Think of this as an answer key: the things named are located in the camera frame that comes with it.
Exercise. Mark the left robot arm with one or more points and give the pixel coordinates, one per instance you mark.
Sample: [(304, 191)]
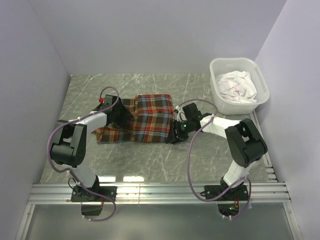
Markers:
[(67, 144)]

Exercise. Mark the plaid long sleeve shirt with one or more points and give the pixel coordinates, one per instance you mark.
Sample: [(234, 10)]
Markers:
[(152, 115)]

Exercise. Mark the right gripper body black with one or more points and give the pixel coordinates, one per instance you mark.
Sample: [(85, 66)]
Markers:
[(183, 128)]

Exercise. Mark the aluminium rail frame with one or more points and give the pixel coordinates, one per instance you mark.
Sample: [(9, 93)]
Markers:
[(155, 200)]

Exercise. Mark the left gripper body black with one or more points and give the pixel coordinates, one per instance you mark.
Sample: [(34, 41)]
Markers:
[(122, 114)]

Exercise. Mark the white shirt in basket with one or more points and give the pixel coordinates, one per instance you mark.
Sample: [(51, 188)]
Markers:
[(237, 87)]

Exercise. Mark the white plastic basket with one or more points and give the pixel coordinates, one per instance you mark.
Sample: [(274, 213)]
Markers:
[(225, 65)]

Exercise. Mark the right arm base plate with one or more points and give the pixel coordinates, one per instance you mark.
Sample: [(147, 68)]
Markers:
[(239, 193)]

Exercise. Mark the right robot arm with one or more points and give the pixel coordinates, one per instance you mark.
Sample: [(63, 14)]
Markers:
[(245, 142)]

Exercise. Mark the black box under rail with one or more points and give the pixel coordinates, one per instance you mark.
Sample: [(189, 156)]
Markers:
[(89, 210)]

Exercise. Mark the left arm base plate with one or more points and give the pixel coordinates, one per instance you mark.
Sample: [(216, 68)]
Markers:
[(79, 194)]

